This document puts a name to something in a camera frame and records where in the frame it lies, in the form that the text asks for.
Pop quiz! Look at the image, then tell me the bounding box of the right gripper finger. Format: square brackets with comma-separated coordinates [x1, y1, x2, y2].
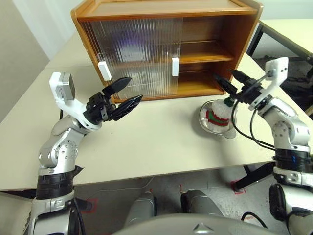
[229, 69, 256, 87]
[212, 72, 239, 99]

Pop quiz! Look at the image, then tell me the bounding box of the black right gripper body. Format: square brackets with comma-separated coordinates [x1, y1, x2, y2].
[235, 79, 266, 105]

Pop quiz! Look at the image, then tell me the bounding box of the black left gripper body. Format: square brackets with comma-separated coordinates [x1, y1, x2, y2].
[85, 92, 117, 122]

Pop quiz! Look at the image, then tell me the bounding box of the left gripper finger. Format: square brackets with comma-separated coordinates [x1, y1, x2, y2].
[102, 76, 133, 99]
[111, 94, 144, 122]

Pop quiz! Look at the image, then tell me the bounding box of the purple tissue package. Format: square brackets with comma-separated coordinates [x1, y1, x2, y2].
[114, 30, 152, 67]

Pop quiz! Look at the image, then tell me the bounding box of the white plush snowman toy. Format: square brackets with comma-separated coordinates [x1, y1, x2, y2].
[205, 96, 237, 132]

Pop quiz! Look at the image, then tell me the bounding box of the wooden cabinet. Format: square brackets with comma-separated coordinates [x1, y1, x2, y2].
[70, 0, 264, 104]

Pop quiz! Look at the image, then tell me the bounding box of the ribbed glass sliding door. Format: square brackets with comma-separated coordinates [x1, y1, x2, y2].
[81, 17, 184, 100]

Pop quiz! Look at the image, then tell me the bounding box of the metal bowl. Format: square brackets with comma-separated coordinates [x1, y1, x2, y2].
[198, 98, 238, 140]

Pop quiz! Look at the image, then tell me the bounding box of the black table leg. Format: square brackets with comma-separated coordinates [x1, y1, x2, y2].
[234, 161, 277, 194]

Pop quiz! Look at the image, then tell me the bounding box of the red floor tape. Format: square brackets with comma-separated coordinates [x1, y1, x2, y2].
[229, 179, 246, 196]
[80, 197, 99, 214]

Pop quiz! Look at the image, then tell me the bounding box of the grey rounded robot leg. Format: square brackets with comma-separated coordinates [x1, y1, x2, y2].
[180, 189, 224, 218]
[124, 191, 157, 229]

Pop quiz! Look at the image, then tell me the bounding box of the grey robot torso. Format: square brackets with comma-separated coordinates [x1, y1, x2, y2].
[111, 212, 269, 235]

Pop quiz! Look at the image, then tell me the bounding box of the white door handle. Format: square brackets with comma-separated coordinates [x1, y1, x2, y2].
[171, 57, 180, 77]
[97, 61, 112, 82]

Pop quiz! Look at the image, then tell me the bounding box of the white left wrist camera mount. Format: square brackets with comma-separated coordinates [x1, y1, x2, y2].
[49, 71, 104, 130]

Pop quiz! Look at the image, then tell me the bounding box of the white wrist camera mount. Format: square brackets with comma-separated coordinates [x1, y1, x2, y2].
[247, 56, 290, 111]
[49, 71, 104, 130]

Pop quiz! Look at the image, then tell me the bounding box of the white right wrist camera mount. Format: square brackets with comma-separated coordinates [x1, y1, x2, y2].
[247, 56, 290, 111]

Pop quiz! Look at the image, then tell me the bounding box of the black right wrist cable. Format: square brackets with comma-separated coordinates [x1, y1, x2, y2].
[229, 70, 277, 151]

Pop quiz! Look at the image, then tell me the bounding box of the side table black frame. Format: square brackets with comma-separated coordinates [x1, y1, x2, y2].
[245, 19, 313, 61]

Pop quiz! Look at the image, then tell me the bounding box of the white floor cable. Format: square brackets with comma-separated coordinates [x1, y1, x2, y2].
[99, 176, 155, 193]

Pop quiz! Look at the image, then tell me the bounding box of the black left shoulder cable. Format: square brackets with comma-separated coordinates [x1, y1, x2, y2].
[69, 198, 87, 235]

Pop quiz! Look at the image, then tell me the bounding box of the black floor cable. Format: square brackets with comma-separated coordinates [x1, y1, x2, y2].
[241, 211, 269, 229]

